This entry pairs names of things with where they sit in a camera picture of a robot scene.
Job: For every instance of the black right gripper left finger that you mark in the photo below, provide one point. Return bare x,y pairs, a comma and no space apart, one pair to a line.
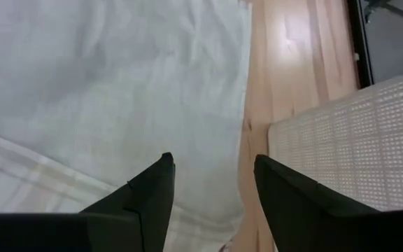
135,217

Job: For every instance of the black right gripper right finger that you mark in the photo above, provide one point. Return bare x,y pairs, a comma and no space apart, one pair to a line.
299,217

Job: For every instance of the black aluminium table frame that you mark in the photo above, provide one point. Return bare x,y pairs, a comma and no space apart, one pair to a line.
359,42

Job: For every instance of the cream towel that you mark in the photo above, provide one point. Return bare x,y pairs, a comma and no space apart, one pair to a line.
117,87

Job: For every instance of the white perforated plastic basket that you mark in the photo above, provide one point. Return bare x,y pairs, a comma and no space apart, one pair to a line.
362,140

